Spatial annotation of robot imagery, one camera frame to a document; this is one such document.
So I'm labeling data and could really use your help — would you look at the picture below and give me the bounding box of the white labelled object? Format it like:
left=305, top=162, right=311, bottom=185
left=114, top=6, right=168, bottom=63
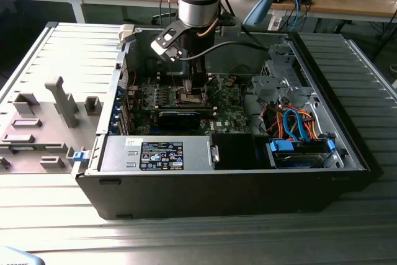
left=267, top=15, right=282, bottom=30

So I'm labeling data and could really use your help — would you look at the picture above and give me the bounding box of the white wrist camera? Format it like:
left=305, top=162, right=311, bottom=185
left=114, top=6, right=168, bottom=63
left=150, top=25, right=184, bottom=61

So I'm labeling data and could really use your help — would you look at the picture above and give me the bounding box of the black PC case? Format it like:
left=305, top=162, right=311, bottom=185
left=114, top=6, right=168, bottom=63
left=71, top=25, right=384, bottom=221

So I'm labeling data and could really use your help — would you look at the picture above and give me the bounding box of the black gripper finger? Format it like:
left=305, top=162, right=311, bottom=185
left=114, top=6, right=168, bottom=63
left=190, top=59, right=208, bottom=96

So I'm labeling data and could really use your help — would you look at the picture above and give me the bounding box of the metal socket cover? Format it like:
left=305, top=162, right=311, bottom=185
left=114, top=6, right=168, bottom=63
left=200, top=81, right=215, bottom=105

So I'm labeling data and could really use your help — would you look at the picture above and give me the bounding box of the black graphics card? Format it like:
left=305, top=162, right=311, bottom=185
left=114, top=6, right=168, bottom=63
left=157, top=110, right=202, bottom=130

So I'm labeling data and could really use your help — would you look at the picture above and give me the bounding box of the silver metal drive cage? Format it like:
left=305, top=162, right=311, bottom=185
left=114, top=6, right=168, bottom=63
left=250, top=43, right=314, bottom=106

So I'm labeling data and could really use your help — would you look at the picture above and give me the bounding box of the beige plastic piece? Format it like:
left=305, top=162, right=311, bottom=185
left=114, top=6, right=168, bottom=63
left=118, top=24, right=138, bottom=45

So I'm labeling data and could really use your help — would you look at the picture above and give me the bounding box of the grey parts rack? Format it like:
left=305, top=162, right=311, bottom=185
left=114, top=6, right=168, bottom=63
left=0, top=75, right=105, bottom=174

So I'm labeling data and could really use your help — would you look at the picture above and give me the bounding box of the blue wire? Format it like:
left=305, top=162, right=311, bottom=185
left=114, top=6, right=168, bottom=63
left=282, top=108, right=306, bottom=141

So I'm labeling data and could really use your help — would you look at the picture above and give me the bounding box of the blue cable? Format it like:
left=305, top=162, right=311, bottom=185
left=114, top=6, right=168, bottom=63
left=289, top=0, right=304, bottom=27

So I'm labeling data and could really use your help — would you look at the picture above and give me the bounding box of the black camera cable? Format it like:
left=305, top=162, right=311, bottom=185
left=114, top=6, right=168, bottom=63
left=179, top=40, right=269, bottom=61

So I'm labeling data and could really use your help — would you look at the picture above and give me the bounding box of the black metal frame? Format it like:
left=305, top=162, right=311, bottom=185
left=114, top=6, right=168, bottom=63
left=371, top=6, right=397, bottom=60

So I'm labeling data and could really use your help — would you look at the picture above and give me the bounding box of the CPU socket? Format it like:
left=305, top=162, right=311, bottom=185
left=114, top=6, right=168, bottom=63
left=175, top=84, right=210, bottom=106

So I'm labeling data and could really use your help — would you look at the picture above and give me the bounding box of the grey power supply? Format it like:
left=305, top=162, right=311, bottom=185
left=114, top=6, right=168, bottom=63
left=98, top=135, right=215, bottom=173

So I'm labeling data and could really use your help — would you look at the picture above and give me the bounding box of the hard disk blue carrier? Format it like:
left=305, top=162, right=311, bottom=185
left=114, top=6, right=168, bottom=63
left=266, top=137, right=337, bottom=169

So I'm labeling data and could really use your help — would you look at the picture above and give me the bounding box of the blue plastic clip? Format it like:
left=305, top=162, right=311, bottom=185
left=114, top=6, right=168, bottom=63
left=72, top=150, right=89, bottom=163

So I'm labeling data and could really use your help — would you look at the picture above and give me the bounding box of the pale grey device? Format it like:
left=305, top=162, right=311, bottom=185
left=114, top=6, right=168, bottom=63
left=0, top=245, right=43, bottom=265

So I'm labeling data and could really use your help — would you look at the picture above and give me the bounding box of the green motherboard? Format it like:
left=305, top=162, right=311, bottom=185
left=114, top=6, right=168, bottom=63
left=132, top=74, right=251, bottom=137

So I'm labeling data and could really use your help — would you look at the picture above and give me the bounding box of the black RAM slot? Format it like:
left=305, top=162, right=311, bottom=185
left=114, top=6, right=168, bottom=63
left=140, top=103, right=216, bottom=113
left=157, top=71, right=213, bottom=86

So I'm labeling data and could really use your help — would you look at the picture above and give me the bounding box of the orange red wire bundle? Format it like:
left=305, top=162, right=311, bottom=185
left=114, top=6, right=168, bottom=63
left=262, top=106, right=285, bottom=139

